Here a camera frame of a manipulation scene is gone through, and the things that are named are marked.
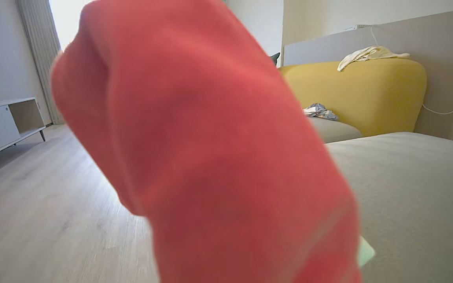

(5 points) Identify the red and white garment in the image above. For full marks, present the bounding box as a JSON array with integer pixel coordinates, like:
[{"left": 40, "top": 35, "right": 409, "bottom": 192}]
[{"left": 50, "top": 0, "right": 376, "bottom": 283}]

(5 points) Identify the small grey seat cushion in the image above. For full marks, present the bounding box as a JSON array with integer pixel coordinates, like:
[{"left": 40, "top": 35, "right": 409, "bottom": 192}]
[{"left": 308, "top": 116, "right": 363, "bottom": 144}]

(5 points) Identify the grey blue patterned cloth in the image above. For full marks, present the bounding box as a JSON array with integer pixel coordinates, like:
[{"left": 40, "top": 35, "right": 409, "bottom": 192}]
[{"left": 302, "top": 103, "right": 339, "bottom": 121}]

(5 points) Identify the yellow armchair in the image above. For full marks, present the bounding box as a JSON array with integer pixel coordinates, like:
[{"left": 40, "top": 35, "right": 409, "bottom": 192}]
[{"left": 280, "top": 58, "right": 428, "bottom": 138}]

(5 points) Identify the cream cloth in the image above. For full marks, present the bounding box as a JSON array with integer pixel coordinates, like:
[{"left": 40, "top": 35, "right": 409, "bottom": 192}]
[{"left": 337, "top": 46, "right": 411, "bottom": 72}]

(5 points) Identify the grey fabric sofa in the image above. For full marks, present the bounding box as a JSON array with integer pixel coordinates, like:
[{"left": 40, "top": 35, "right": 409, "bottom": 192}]
[{"left": 324, "top": 132, "right": 453, "bottom": 283}]

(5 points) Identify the grey pleated curtain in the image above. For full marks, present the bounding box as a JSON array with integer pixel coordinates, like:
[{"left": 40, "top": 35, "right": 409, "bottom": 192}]
[{"left": 17, "top": 0, "right": 65, "bottom": 126}]

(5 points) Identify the thin white wall cable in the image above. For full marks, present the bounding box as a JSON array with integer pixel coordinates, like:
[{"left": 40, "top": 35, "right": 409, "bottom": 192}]
[{"left": 422, "top": 99, "right": 453, "bottom": 116}]

